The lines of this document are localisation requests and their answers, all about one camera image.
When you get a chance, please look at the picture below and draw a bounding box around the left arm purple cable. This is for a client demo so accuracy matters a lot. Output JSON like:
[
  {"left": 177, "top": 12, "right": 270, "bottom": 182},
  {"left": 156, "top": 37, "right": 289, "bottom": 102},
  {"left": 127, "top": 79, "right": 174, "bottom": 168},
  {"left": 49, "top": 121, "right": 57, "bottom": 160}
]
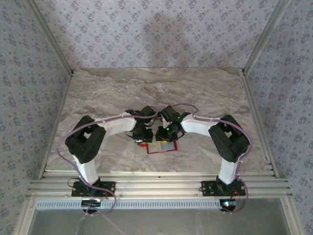
[{"left": 56, "top": 107, "right": 158, "bottom": 217}]

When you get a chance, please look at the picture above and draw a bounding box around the grey slotted cable duct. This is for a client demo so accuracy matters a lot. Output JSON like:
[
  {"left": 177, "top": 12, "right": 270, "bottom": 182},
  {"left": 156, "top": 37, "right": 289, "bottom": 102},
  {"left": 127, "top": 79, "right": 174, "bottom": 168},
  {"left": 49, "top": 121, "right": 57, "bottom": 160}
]
[{"left": 36, "top": 198, "right": 222, "bottom": 211}]

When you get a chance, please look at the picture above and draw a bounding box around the aluminium frame post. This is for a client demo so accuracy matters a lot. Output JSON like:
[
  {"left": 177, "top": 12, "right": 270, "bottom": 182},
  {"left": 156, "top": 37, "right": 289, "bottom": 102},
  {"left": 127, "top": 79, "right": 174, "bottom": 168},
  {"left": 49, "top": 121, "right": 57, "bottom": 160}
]
[
  {"left": 24, "top": 0, "right": 75, "bottom": 74},
  {"left": 242, "top": 0, "right": 292, "bottom": 74}
]

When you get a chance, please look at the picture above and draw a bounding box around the aluminium table side rail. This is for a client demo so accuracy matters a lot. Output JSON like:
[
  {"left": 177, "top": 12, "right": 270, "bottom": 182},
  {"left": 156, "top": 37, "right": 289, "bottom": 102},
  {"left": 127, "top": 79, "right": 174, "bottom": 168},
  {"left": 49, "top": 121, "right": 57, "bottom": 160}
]
[
  {"left": 241, "top": 70, "right": 281, "bottom": 179},
  {"left": 38, "top": 72, "right": 75, "bottom": 181}
]

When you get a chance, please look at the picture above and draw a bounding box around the red card holder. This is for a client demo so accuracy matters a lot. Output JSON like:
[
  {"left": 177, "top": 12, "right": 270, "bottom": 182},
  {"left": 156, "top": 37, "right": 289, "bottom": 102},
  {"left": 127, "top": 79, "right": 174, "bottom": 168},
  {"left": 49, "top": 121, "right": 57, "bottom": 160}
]
[{"left": 137, "top": 141, "right": 178, "bottom": 155}]

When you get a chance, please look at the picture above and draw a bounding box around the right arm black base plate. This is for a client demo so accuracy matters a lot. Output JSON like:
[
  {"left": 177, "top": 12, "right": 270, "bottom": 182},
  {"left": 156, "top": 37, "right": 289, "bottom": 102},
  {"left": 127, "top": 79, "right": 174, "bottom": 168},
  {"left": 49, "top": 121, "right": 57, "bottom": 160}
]
[{"left": 201, "top": 180, "right": 246, "bottom": 196}]

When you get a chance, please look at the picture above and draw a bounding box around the circuit board with lights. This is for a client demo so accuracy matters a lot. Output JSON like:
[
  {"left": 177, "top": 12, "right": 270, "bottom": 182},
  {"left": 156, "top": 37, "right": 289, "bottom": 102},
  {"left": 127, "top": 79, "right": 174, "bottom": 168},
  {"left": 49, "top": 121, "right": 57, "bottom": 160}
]
[{"left": 220, "top": 199, "right": 239, "bottom": 211}]

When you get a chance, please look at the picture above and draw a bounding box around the aluminium rail beam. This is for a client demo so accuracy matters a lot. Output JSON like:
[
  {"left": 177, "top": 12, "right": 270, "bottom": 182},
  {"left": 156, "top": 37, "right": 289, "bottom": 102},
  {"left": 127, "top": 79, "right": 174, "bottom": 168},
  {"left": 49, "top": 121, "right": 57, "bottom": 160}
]
[{"left": 26, "top": 171, "right": 293, "bottom": 199}]

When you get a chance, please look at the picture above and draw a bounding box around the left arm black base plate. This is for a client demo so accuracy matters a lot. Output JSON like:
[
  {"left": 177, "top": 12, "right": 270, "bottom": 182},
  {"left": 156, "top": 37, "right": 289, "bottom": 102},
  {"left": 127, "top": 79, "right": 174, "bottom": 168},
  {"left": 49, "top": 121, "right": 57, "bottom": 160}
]
[{"left": 71, "top": 181, "right": 116, "bottom": 197}]

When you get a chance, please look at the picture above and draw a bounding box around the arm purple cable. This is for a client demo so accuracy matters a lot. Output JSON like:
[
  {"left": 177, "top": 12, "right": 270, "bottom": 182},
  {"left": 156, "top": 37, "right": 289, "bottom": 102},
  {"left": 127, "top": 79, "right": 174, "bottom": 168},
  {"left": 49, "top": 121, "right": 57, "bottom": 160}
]
[
  {"left": 171, "top": 103, "right": 253, "bottom": 215},
  {"left": 56, "top": 107, "right": 158, "bottom": 217}
]

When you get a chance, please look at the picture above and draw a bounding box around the black circuit board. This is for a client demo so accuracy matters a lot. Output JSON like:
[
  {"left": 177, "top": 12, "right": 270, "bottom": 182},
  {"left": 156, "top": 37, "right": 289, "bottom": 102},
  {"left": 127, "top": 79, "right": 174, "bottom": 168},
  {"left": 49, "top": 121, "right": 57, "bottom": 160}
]
[{"left": 82, "top": 199, "right": 102, "bottom": 208}]

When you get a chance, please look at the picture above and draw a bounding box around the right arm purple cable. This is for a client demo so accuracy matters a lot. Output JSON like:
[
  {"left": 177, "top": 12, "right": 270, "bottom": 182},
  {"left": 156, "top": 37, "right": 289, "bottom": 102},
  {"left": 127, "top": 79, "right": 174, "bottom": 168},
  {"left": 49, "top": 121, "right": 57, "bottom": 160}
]
[{"left": 171, "top": 103, "right": 253, "bottom": 215}]

